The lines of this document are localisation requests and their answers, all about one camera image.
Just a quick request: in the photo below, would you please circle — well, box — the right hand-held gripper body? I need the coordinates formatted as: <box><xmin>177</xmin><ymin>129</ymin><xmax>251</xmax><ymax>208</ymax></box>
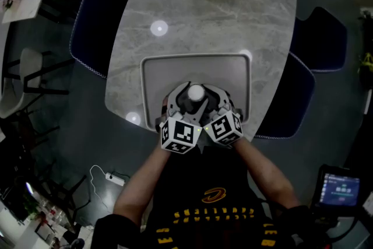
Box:
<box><xmin>203</xmin><ymin>92</ymin><xmax>245</xmax><ymax>148</ymax></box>

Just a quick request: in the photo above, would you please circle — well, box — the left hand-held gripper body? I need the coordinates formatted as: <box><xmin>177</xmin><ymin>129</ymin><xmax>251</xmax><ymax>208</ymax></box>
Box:
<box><xmin>159</xmin><ymin>95</ymin><xmax>203</xmax><ymax>155</ymax></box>

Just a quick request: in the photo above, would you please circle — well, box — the white round ball object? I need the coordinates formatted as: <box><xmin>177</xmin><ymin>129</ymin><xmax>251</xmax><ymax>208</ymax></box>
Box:
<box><xmin>187</xmin><ymin>83</ymin><xmax>206</xmax><ymax>102</ymax></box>

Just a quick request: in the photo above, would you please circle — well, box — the grey rectangular tray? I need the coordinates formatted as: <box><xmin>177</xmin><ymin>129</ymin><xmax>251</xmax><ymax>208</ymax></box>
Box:
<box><xmin>140</xmin><ymin>52</ymin><xmax>252</xmax><ymax>134</ymax></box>

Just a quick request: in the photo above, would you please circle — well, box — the person's left forearm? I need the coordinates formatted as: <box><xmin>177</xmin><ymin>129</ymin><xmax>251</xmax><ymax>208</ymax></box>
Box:
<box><xmin>112</xmin><ymin>142</ymin><xmax>173</xmax><ymax>227</ymax></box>

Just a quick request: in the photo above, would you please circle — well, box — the person's right forearm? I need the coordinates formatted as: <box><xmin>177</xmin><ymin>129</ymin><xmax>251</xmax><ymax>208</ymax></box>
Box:
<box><xmin>233</xmin><ymin>136</ymin><xmax>301</xmax><ymax>209</ymax></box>

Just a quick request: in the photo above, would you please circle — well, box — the person's dark jersey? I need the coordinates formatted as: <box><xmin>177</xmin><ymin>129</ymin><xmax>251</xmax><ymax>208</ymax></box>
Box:
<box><xmin>93</xmin><ymin>145</ymin><xmax>330</xmax><ymax>249</ymax></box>

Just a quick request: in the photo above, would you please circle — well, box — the dark blue chair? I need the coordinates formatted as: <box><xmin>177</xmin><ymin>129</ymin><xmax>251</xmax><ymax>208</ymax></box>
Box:
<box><xmin>253</xmin><ymin>51</ymin><xmax>316</xmax><ymax>140</ymax></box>
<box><xmin>290</xmin><ymin>6</ymin><xmax>348</xmax><ymax>73</ymax></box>
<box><xmin>69</xmin><ymin>0</ymin><xmax>136</xmax><ymax>79</ymax></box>

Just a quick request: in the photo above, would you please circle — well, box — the white power strip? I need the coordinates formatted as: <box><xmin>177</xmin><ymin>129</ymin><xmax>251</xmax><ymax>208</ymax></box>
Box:
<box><xmin>104</xmin><ymin>171</ymin><xmax>126</xmax><ymax>187</ymax></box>

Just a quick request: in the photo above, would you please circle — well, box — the black tablet screen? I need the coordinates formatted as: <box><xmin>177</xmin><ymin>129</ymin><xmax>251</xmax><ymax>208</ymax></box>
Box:
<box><xmin>311</xmin><ymin>164</ymin><xmax>368</xmax><ymax>215</ymax></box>

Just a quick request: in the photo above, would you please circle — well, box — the beige chair with black legs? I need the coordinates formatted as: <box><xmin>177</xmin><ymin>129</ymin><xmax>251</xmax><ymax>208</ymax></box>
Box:
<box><xmin>0</xmin><ymin>47</ymin><xmax>75</xmax><ymax>120</ymax></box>

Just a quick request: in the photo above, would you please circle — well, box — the neon yellow bag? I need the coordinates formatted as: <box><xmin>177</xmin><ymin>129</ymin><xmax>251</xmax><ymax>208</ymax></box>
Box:
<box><xmin>357</xmin><ymin>51</ymin><xmax>373</xmax><ymax>75</ymax></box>

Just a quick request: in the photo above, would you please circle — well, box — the white power cable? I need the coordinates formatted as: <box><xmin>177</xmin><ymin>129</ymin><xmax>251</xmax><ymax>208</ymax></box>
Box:
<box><xmin>89</xmin><ymin>164</ymin><xmax>110</xmax><ymax>211</ymax></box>

